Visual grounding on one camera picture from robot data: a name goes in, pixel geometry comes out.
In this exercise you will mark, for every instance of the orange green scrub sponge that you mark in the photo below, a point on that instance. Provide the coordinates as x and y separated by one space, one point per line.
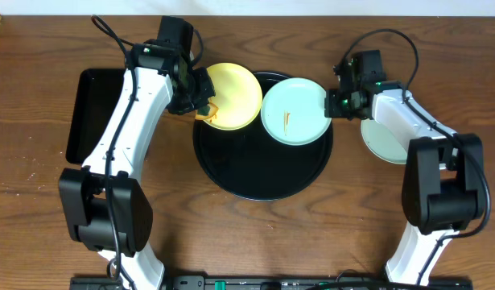
206 112

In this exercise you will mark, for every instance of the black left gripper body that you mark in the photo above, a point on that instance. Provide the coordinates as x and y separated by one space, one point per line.
194 94

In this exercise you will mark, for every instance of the mint green plate front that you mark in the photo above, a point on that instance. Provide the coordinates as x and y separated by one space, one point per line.
382 143

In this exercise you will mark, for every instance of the round black tray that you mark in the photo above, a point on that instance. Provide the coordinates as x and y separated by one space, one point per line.
249 163

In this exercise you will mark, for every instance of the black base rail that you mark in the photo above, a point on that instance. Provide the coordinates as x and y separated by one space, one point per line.
196 282

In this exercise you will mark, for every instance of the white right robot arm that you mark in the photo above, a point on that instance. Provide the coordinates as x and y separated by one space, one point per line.
445 194

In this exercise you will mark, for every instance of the rectangular black tray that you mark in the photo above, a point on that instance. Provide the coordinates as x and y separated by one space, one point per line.
97 95

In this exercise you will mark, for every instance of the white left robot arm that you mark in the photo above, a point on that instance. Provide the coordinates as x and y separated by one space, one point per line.
103 202

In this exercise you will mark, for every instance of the yellow plate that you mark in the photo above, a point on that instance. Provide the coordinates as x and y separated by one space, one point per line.
238 95

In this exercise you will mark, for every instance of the mint green plate with streak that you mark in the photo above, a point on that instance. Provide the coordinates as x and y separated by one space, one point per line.
293 111

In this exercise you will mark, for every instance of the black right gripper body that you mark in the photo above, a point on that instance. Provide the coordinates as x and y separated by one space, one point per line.
342 105

